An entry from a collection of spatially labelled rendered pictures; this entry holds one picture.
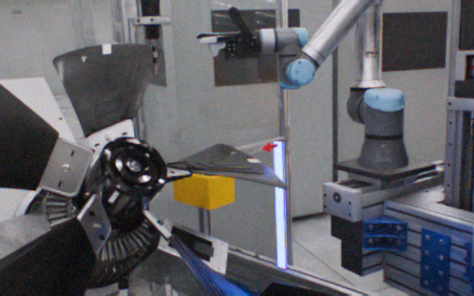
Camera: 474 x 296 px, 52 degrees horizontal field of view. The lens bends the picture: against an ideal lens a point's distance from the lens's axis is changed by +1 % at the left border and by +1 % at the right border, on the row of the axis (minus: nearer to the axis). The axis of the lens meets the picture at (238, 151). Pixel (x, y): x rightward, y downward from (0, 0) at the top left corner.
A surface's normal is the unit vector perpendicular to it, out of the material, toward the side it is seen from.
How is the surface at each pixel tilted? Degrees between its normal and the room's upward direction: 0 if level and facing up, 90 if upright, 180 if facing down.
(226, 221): 90
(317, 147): 90
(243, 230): 90
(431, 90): 90
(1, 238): 50
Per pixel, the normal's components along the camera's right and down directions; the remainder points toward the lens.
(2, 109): 0.37, -0.01
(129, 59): -0.02, -0.65
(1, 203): 0.53, -0.55
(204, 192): -0.69, 0.17
